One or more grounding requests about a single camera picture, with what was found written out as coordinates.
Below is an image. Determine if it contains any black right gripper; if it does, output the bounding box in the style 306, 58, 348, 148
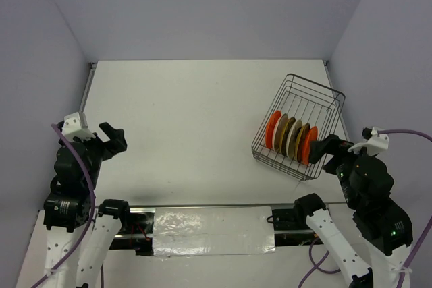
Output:
306, 130, 364, 206

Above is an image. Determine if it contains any orange plate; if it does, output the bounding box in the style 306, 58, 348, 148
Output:
302, 126, 318, 165
265, 110, 281, 149

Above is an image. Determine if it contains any cream plate with black flowers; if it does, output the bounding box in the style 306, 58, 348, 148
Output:
286, 119, 303, 159

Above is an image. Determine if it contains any cream plate with black patch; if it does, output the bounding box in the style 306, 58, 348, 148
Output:
272, 113, 288, 152

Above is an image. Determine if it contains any yellow patterned plate brown rim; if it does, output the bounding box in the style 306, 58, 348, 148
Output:
279, 117, 296, 156

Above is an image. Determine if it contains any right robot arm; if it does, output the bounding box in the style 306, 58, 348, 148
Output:
293, 127, 431, 287

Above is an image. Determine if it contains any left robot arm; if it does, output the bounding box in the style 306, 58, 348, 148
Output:
32, 115, 132, 287

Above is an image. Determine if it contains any silver foil tape patch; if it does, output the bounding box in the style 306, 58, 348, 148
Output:
152, 206, 276, 256

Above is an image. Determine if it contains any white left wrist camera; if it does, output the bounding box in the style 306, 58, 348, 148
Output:
61, 112, 95, 142

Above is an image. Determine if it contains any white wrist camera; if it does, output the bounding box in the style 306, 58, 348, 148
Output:
348, 127, 389, 156
61, 112, 95, 142

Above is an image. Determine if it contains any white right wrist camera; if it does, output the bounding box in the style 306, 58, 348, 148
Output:
348, 127, 389, 156

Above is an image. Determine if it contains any grey wire dish rack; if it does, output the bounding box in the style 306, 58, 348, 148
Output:
252, 74, 346, 181

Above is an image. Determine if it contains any black metal rail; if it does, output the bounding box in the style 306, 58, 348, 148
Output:
108, 204, 316, 258

